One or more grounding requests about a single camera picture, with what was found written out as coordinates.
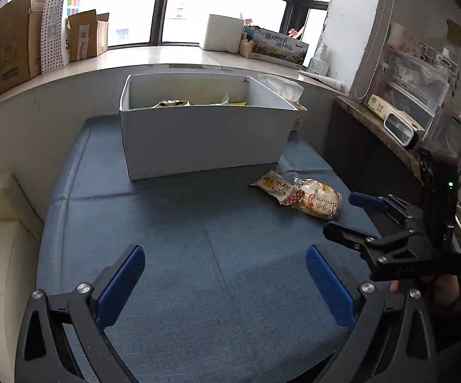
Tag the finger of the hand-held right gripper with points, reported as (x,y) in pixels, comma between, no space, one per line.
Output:
(358,237)
(368,200)

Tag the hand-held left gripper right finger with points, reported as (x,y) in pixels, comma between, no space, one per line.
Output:
(330,287)

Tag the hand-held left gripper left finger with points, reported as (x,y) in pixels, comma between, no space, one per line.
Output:
(120,283)

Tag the orange-white cracker packet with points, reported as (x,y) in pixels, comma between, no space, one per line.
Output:
(318,201)

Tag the pale yellow cracker packet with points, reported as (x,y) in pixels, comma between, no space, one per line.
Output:
(272,183)

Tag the white cardboard box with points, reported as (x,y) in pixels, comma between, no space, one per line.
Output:
(202,143)

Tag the yellow-orange snack bag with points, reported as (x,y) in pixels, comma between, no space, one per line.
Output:
(230,101)

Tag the person's right hand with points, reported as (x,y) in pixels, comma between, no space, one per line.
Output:
(447,291)

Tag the blue fabric mat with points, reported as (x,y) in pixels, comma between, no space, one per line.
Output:
(182,255)

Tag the stone counter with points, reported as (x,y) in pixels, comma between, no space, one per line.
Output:
(368,123)

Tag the white oval device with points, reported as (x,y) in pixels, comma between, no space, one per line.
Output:
(400,129)

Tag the green-white small box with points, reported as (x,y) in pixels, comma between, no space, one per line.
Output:
(378,107)

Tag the cream leather sofa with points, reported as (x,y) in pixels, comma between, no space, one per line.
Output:
(3,255)

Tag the clear plastic drawer organizer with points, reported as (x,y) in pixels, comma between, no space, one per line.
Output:
(413,83)

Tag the white tube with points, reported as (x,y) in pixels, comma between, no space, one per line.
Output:
(322,79)

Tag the white plastic bottle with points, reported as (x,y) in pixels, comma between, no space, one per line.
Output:
(319,64)

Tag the long landscape-print box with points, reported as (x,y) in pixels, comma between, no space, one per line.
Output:
(280,48)

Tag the small brown basket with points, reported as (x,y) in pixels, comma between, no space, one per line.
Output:
(247,48)

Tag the white foam box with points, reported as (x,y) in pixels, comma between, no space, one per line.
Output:
(222,34)

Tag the small brown cardboard box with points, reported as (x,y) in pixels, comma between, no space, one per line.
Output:
(82,36)

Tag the large brown cardboard box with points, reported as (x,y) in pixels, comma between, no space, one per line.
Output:
(11,44)

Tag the polka-dot paper bag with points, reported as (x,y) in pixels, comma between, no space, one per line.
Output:
(53,28)

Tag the dark-framed window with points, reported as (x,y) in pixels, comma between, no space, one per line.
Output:
(166,8)

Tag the white paper bag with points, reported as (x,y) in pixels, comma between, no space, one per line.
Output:
(74,4)

